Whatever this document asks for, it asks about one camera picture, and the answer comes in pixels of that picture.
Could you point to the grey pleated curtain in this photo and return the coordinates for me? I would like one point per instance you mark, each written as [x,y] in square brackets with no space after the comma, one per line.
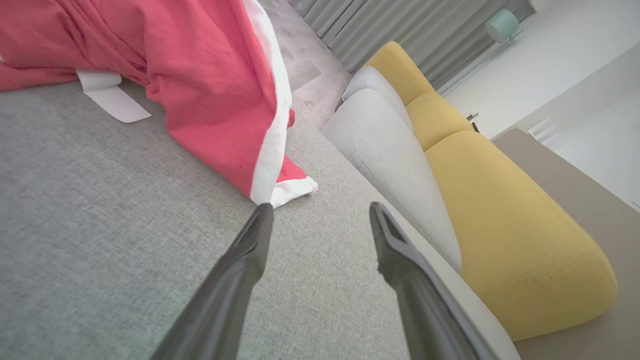
[400,25]

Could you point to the small yellow sofa back cushion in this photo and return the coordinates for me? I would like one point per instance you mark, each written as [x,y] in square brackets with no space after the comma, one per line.
[397,70]
[435,117]

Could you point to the large grey fabric sofa seat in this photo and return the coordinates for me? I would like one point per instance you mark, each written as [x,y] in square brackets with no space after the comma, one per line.
[100,225]

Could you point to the mint green floor lamp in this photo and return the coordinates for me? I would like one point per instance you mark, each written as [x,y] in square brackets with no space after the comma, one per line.
[502,25]

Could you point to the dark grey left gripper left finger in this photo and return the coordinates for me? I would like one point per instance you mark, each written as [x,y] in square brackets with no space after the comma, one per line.
[225,300]

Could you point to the large yellow sofa back cushion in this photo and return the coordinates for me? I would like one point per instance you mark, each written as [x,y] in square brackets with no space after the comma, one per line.
[520,235]

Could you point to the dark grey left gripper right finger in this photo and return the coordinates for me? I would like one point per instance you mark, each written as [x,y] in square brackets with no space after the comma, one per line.
[425,310]

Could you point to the red white jersey shirt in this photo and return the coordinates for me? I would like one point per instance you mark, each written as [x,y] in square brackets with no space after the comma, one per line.
[200,75]

